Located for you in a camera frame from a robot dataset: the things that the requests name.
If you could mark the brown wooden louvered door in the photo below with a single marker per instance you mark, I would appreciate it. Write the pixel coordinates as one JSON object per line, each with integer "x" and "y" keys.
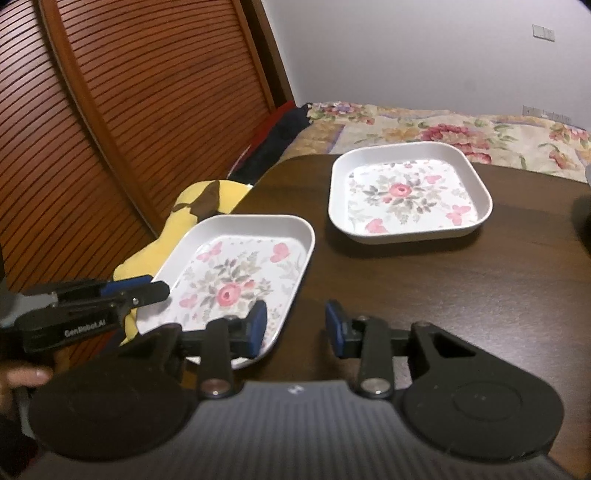
{"x": 115, "y": 115}

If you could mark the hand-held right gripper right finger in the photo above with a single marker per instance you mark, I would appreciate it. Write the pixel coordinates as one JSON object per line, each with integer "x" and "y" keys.
{"x": 334, "y": 330}

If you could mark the white floral square plate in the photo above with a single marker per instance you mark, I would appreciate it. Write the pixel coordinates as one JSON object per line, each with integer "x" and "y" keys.
{"x": 406, "y": 198}
{"x": 231, "y": 277}

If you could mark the person's left hand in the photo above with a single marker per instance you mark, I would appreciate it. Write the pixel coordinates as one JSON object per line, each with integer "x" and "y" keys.
{"x": 27, "y": 377}

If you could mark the dark cloth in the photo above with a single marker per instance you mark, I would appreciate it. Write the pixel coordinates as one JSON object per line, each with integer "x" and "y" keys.
{"x": 277, "y": 138}

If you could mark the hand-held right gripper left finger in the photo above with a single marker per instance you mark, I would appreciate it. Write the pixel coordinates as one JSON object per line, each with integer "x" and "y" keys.
{"x": 257, "y": 330}

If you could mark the white wall switch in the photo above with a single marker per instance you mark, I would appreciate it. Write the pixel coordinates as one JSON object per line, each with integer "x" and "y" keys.
{"x": 543, "y": 32}

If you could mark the floral blanket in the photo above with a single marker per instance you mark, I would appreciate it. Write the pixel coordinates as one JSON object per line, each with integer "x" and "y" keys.
{"x": 508, "y": 138}

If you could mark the yellow plush toy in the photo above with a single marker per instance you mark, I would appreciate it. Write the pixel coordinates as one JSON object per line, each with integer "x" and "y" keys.
{"x": 152, "y": 244}

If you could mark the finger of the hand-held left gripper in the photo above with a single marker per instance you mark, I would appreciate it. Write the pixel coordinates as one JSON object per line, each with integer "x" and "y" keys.
{"x": 115, "y": 287}
{"x": 147, "y": 293}

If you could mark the wall socket strip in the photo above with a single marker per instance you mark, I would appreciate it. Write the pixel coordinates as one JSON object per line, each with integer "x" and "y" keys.
{"x": 547, "y": 114}

